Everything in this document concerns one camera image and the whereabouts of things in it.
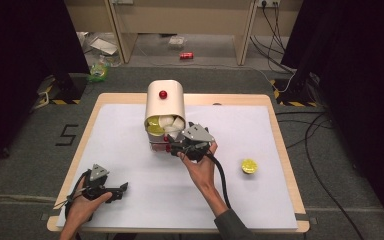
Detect white cup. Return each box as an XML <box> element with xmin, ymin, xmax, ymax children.
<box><xmin>158</xmin><ymin>115</ymin><xmax>176</xmax><ymax>129</ymax></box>
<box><xmin>164</xmin><ymin>125</ymin><xmax>182</xmax><ymax>138</ymax></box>
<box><xmin>172</xmin><ymin>117</ymin><xmax>185</xmax><ymax>132</ymax></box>

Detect black stand base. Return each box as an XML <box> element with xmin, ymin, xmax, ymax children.
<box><xmin>269</xmin><ymin>74</ymin><xmax>324</xmax><ymax>108</ymax></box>
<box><xmin>36</xmin><ymin>74</ymin><xmax>88</xmax><ymax>106</ymax></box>

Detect black socket cables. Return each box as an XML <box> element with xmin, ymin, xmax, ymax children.
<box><xmin>249</xmin><ymin>2</ymin><xmax>297</xmax><ymax>75</ymax></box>

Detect white wall socket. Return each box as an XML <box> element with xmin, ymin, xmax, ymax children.
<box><xmin>257</xmin><ymin>0</ymin><xmax>281</xmax><ymax>8</ymax></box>

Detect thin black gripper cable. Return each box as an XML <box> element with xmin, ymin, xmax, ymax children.
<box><xmin>53</xmin><ymin>169</ymin><xmax>93</xmax><ymax>221</ymax></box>

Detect person's left hand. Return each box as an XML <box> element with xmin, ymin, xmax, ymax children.
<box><xmin>63</xmin><ymin>176</ymin><xmax>113</xmax><ymax>232</ymax></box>

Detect thick black gripper cable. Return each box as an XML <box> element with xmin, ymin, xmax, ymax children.
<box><xmin>205</xmin><ymin>151</ymin><xmax>233</xmax><ymax>210</ymax></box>

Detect white table mat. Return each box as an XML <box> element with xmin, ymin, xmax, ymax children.
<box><xmin>56</xmin><ymin>103</ymin><xmax>299</xmax><ymax>231</ymax></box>

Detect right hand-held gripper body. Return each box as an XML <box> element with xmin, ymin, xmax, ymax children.
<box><xmin>179</xmin><ymin>122</ymin><xmax>216</xmax><ymax>163</ymax></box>

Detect green plastic bag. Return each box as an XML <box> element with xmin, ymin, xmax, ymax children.
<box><xmin>87</xmin><ymin>61</ymin><xmax>111</xmax><ymax>84</ymax></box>

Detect black curtain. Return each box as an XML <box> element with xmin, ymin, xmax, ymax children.
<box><xmin>280</xmin><ymin>0</ymin><xmax>384</xmax><ymax>231</ymax></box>
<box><xmin>0</xmin><ymin>0</ymin><xmax>91</xmax><ymax>173</ymax></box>

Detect white plastic wrapping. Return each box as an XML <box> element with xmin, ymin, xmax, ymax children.
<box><xmin>77</xmin><ymin>31</ymin><xmax>119</xmax><ymax>57</ymax></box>

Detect clear plastic packet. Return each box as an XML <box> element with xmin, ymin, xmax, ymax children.
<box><xmin>168</xmin><ymin>35</ymin><xmax>187</xmax><ymax>48</ymax></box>

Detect cream bin with red knob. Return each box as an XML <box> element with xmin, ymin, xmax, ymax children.
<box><xmin>143</xmin><ymin>79</ymin><xmax>187</xmax><ymax>153</ymax></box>

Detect yellow-lid jelly cup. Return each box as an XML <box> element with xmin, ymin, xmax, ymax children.
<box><xmin>240</xmin><ymin>158</ymin><xmax>259</xmax><ymax>175</ymax></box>
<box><xmin>145</xmin><ymin>116</ymin><xmax>161</xmax><ymax>128</ymax></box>
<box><xmin>147</xmin><ymin>125</ymin><xmax>166</xmax><ymax>137</ymax></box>

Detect black floor cable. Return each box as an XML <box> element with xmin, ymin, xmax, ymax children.
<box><xmin>274</xmin><ymin>111</ymin><xmax>368</xmax><ymax>240</ymax></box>

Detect beige wooden desk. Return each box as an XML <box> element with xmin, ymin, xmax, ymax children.
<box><xmin>64</xmin><ymin>0</ymin><xmax>305</xmax><ymax>66</ymax></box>

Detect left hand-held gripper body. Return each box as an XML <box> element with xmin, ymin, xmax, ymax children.
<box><xmin>79</xmin><ymin>163</ymin><xmax>115</xmax><ymax>203</ymax></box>

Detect person's right hand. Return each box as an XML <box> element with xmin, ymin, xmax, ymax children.
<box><xmin>177</xmin><ymin>141</ymin><xmax>220</xmax><ymax>198</ymax></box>

